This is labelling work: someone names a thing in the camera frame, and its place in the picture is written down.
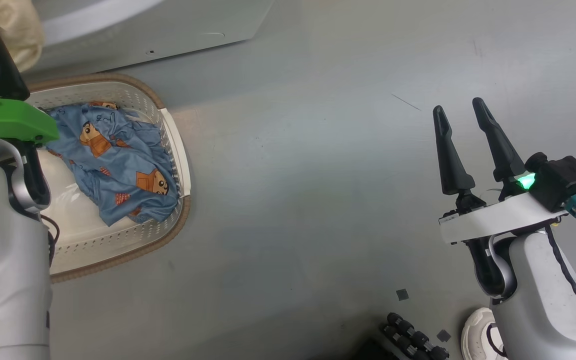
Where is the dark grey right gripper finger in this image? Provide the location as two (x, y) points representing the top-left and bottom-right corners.
(432, 105), (477, 197)
(472, 97), (527, 187)

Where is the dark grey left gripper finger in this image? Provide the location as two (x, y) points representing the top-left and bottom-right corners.
(0, 9), (31, 101)

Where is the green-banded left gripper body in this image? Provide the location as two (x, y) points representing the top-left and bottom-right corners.
(0, 96), (60, 147)

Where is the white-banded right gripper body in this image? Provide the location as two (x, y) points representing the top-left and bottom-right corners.
(439, 192), (569, 246)

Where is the cream plain garment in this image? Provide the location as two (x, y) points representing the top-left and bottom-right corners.
(0, 0), (45, 73)

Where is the blue bear-print garment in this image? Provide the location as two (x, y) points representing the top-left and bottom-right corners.
(45, 101), (180, 227)

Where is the cream perforated plastic laundry basket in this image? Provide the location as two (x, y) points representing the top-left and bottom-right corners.
(25, 72), (192, 284)

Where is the white front-load washing machine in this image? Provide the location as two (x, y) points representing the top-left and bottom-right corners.
(0, 0), (275, 86)

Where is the white ribbed sneaker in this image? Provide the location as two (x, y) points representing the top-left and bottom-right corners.
(460, 307), (509, 360)

